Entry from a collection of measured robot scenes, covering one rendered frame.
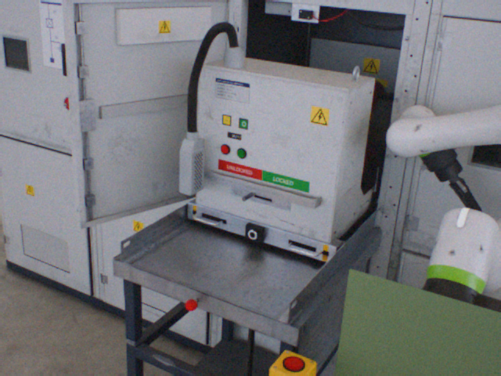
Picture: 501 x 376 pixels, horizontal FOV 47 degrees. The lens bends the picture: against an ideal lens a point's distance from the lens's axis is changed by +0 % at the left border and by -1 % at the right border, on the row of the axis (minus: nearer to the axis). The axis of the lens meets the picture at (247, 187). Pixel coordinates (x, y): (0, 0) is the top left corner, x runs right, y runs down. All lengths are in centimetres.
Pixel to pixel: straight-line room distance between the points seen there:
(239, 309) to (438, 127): 71
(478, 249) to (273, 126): 69
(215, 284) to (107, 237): 122
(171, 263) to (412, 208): 81
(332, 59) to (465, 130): 120
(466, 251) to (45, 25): 201
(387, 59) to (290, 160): 97
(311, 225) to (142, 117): 69
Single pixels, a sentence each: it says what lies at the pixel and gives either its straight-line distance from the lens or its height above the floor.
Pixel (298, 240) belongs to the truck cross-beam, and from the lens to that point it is 178.
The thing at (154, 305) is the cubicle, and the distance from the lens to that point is 279.
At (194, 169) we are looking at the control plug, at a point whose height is 109.
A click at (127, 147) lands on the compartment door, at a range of 201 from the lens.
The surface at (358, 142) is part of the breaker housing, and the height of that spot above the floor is 121.
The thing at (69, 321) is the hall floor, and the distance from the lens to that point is 302.
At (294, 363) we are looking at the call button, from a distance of 131.
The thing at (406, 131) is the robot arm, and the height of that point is 131.
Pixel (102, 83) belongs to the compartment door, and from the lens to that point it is 191.
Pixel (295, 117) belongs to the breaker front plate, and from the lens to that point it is 168.
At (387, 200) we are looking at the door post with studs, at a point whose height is 96.
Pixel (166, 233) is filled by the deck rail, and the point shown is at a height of 85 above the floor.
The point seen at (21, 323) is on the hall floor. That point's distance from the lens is 306.
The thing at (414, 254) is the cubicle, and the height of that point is 80.
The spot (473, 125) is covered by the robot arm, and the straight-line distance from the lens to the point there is 155.
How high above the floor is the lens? 173
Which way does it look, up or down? 23 degrees down
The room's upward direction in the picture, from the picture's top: 3 degrees clockwise
